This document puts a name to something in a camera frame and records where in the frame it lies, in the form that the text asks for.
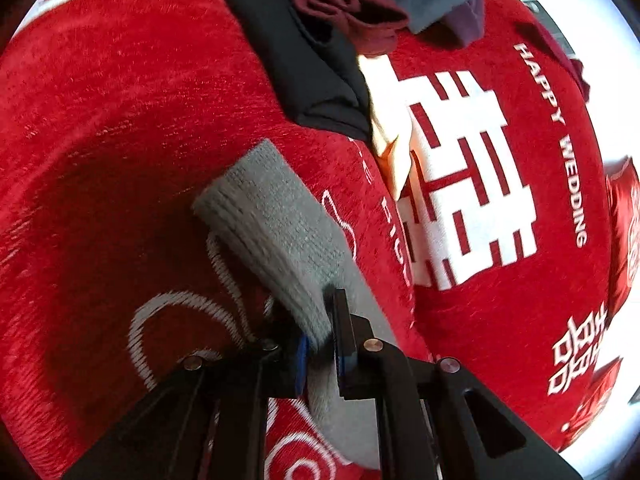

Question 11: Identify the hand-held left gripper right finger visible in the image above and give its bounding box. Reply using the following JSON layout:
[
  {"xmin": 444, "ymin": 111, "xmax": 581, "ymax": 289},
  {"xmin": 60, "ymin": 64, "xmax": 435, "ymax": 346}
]
[{"xmin": 324, "ymin": 288, "xmax": 583, "ymax": 480}]

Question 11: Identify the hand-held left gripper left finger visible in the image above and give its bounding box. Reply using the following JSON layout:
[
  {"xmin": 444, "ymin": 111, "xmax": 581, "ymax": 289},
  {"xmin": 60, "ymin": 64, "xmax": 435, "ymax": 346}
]
[{"xmin": 62, "ymin": 332, "xmax": 310, "ymax": 480}]

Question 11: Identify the grey sock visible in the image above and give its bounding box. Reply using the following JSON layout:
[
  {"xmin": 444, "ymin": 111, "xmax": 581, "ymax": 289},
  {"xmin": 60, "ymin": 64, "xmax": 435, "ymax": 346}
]
[{"xmin": 192, "ymin": 139, "xmax": 401, "ymax": 471}]

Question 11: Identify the cream cloth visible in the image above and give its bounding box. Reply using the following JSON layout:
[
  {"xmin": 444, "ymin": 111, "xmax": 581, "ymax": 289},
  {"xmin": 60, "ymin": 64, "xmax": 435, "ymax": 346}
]
[{"xmin": 357, "ymin": 55, "xmax": 422, "ymax": 202}]

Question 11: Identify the red satin pillow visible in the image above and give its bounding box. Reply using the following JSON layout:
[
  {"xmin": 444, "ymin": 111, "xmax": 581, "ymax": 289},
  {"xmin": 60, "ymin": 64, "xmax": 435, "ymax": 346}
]
[
  {"xmin": 605, "ymin": 156, "xmax": 640, "ymax": 313},
  {"xmin": 562, "ymin": 357, "xmax": 623, "ymax": 443}
]

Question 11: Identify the black cloth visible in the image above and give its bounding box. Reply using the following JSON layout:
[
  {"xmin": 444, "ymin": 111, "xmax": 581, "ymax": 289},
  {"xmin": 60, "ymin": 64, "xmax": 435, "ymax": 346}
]
[{"xmin": 225, "ymin": 0, "xmax": 373, "ymax": 143}]

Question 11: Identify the red printed blanket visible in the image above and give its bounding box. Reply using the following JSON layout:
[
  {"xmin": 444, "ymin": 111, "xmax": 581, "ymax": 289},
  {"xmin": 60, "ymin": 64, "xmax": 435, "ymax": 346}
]
[{"xmin": 0, "ymin": 0, "xmax": 626, "ymax": 480}]

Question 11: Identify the maroon cloth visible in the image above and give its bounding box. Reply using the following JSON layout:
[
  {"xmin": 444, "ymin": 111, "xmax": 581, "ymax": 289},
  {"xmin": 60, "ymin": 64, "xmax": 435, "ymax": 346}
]
[{"xmin": 285, "ymin": 0, "xmax": 411, "ymax": 57}]

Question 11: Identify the purple cloth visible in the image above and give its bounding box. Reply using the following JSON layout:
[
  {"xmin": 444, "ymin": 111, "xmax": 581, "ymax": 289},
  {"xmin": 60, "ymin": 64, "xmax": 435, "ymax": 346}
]
[{"xmin": 442, "ymin": 0, "xmax": 487, "ymax": 47}]

